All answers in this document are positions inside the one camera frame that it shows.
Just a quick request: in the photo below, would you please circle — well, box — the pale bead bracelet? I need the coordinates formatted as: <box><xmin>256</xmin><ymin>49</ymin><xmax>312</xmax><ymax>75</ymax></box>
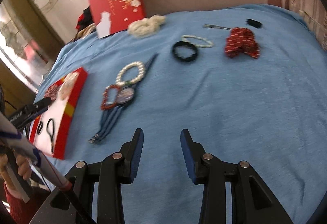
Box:
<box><xmin>181</xmin><ymin>34</ymin><xmax>214</xmax><ymax>48</ymax></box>

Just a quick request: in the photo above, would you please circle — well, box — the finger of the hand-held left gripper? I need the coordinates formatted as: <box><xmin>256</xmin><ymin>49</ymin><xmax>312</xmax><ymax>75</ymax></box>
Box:
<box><xmin>24</xmin><ymin>98</ymin><xmax>53</xmax><ymax>118</ymax></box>

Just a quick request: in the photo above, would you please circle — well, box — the dark red polka dot scrunchie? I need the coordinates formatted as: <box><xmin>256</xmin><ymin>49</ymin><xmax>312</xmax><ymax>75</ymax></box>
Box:
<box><xmin>224</xmin><ymin>27</ymin><xmax>261</xmax><ymax>60</ymax></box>

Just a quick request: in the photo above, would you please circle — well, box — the blue blanket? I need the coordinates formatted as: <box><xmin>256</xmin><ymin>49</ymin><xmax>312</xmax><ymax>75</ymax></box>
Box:
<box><xmin>33</xmin><ymin>4</ymin><xmax>323</xmax><ymax>224</ymax></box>

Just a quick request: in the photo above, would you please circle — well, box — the stained glass window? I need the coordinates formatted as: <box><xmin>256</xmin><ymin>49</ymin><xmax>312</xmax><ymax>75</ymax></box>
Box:
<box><xmin>0</xmin><ymin>1</ymin><xmax>50</xmax><ymax>87</ymax></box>

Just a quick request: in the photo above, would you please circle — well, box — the black lanyard with charm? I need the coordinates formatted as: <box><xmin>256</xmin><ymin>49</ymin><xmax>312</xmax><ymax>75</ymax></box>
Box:
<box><xmin>46</xmin><ymin>117</ymin><xmax>56</xmax><ymax>153</ymax></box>

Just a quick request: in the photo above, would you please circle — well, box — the pile of dark clothes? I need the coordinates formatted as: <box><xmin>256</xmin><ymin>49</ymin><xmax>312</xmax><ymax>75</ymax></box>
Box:
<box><xmin>74</xmin><ymin>7</ymin><xmax>99</xmax><ymax>41</ymax></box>

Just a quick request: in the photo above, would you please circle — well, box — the red plaid scrunchie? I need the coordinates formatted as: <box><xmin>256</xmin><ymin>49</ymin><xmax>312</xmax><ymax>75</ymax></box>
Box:
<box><xmin>45</xmin><ymin>85</ymin><xmax>61</xmax><ymax>99</ymax></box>

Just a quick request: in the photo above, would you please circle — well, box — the white polka dot scrunchie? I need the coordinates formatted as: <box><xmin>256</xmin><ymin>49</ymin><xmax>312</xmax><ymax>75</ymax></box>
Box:
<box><xmin>59</xmin><ymin>72</ymin><xmax>80</xmax><ymax>98</ymax></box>

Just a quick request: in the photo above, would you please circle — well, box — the red shallow box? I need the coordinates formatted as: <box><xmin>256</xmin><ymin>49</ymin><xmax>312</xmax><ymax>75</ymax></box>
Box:
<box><xmin>28</xmin><ymin>67</ymin><xmax>88</xmax><ymax>160</ymax></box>

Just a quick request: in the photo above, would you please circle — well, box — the white pearl bracelet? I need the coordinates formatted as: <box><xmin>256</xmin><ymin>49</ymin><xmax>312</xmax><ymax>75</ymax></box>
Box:
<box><xmin>115</xmin><ymin>61</ymin><xmax>146</xmax><ymax>85</ymax></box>

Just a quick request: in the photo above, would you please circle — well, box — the red box lid with blossoms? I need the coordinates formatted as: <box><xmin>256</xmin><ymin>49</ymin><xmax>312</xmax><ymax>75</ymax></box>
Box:
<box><xmin>87</xmin><ymin>0</ymin><xmax>147</xmax><ymax>39</ymax></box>

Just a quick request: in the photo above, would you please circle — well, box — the red bead bracelet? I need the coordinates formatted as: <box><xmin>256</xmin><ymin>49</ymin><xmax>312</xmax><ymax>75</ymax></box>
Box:
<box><xmin>101</xmin><ymin>84</ymin><xmax>122</xmax><ymax>111</ymax></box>

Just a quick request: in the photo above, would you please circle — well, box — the small black hair clip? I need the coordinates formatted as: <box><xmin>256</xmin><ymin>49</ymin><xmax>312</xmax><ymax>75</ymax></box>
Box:
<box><xmin>246</xmin><ymin>18</ymin><xmax>263</xmax><ymax>29</ymax></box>

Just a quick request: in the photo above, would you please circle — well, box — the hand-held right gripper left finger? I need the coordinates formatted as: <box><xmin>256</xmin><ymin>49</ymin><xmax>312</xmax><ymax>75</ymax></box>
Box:
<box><xmin>29</xmin><ymin>128</ymin><xmax>145</xmax><ymax>224</ymax></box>

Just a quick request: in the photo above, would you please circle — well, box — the white taped cable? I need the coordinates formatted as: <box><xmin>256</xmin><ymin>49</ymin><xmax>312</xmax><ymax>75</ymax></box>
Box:
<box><xmin>0</xmin><ymin>111</ymin><xmax>96</xmax><ymax>224</ymax></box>

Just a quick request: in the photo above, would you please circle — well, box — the silver hair pin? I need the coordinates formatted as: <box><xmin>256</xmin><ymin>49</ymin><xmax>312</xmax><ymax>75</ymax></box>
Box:
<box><xmin>203</xmin><ymin>24</ymin><xmax>233</xmax><ymax>31</ymax></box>

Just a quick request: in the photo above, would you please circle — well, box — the person's left hand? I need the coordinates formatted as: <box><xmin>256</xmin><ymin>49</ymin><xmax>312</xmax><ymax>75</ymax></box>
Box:
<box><xmin>0</xmin><ymin>154</ymin><xmax>32</xmax><ymax>184</ymax></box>

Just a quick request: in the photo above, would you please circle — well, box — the watch with blue striped strap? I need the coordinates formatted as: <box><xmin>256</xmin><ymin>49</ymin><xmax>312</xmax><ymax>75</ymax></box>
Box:
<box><xmin>88</xmin><ymin>53</ymin><xmax>159</xmax><ymax>145</ymax></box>

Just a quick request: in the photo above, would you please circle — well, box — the thick black wavy hair tie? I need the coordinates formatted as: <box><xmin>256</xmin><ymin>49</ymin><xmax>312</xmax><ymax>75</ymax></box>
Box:
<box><xmin>171</xmin><ymin>41</ymin><xmax>199</xmax><ymax>62</ymax></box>

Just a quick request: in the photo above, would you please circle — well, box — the cream scrunchie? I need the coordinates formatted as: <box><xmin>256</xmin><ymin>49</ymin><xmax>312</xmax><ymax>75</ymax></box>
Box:
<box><xmin>127</xmin><ymin>15</ymin><xmax>167</xmax><ymax>39</ymax></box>

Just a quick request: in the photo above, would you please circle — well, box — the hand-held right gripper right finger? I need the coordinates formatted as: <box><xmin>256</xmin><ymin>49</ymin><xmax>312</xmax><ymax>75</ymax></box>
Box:
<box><xmin>180</xmin><ymin>129</ymin><xmax>294</xmax><ymax>224</ymax></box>

